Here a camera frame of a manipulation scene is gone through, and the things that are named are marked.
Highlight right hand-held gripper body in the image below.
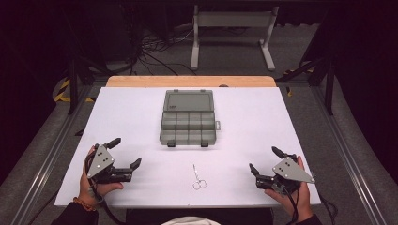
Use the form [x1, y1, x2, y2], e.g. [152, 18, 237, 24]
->
[255, 154, 315, 197]

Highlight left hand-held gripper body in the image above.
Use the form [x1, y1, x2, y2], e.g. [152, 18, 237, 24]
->
[85, 143, 133, 186]

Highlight small metal scissors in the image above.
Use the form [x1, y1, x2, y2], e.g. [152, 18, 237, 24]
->
[191, 163, 208, 191]

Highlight grey plastic compartment box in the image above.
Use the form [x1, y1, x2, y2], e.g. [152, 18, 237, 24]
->
[159, 89, 222, 148]

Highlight person's left hand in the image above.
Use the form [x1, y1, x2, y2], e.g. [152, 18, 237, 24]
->
[79, 145, 125, 206]

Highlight person's right hand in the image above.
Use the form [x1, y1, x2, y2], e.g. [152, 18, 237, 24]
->
[264, 156, 314, 223]

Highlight white table sheet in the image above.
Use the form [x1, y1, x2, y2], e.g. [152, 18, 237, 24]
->
[54, 86, 322, 209]

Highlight yellow black hazard tape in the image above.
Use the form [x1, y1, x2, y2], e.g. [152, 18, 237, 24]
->
[53, 77, 96, 104]
[282, 60, 315, 98]

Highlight black metal stand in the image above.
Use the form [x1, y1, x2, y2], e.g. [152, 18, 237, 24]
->
[67, 55, 109, 115]
[274, 57, 336, 116]

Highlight person's white garment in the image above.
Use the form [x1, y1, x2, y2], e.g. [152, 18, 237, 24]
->
[161, 216, 222, 225]

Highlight orange bead bracelet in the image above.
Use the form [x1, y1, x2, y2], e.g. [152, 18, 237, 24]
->
[72, 196, 98, 213]

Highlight left hand-held gripper cable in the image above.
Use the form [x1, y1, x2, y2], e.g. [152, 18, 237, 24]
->
[84, 152, 128, 225]

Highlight aluminium floor rail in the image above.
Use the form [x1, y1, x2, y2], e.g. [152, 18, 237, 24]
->
[309, 84, 390, 225]
[8, 83, 101, 225]

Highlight tangle of black cables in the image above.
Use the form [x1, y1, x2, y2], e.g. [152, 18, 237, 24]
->
[129, 27, 199, 77]

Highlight white metal stand frame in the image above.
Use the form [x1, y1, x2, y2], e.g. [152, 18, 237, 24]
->
[190, 4, 281, 72]

